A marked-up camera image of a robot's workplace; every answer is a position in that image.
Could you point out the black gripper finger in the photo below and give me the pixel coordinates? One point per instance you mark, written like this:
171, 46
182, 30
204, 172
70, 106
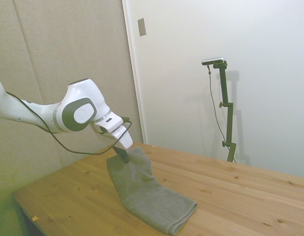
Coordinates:
123, 156

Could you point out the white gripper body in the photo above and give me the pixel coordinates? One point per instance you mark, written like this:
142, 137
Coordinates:
124, 140

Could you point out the grey towel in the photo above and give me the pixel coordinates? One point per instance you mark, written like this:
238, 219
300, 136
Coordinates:
146, 194

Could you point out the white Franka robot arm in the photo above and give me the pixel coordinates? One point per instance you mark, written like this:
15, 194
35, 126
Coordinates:
78, 98

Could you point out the white door frame trim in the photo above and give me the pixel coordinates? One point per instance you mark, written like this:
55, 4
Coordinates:
134, 73

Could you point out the dark jointed camera stand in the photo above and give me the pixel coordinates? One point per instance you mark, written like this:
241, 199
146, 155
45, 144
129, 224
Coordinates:
226, 108

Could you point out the grey wall plate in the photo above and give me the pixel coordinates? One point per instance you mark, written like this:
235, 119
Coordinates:
142, 27

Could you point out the silver stereo camera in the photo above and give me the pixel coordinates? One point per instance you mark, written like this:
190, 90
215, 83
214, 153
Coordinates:
213, 60

